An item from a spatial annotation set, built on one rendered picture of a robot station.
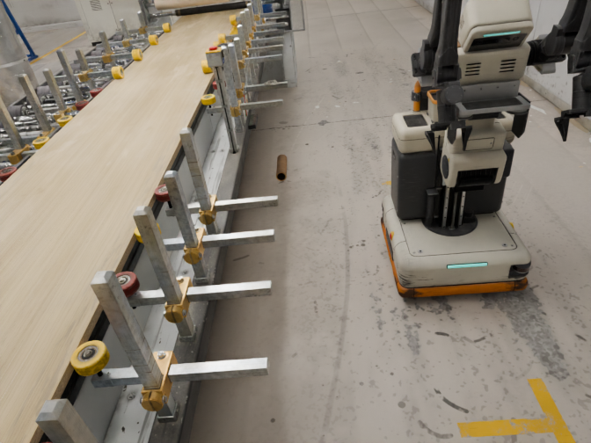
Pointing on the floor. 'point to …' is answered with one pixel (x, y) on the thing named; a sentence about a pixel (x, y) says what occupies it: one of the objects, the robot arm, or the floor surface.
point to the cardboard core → (281, 168)
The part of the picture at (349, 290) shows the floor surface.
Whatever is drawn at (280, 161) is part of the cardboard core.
